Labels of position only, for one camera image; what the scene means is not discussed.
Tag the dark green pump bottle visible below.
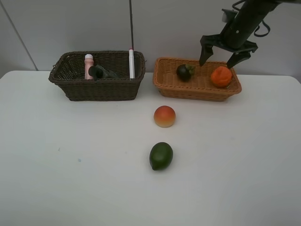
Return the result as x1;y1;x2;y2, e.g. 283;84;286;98
88;65;120;81

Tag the pink small bottle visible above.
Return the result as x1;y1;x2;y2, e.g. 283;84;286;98
85;54;94;80

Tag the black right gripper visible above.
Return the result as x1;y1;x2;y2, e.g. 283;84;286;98
199;18;258;69

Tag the green lime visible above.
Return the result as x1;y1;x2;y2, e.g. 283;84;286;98
149;142;174;171

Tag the peeled orange tangerine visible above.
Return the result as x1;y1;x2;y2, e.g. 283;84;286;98
210;66;232;88

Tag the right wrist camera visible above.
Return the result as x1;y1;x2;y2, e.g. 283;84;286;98
222;9;238;23

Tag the dark purple mangosteen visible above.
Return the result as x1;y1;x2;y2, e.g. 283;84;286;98
176;64;195;82

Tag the white pink-tipped marker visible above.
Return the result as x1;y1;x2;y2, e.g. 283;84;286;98
129;49;135;79

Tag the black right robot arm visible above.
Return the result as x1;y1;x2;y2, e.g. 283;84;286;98
199;0;282;69

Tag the dark brown wicker basket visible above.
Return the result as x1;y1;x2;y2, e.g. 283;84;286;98
49;50;145;101

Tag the red-orange peach fruit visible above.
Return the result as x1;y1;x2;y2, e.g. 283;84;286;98
154;105;176;128

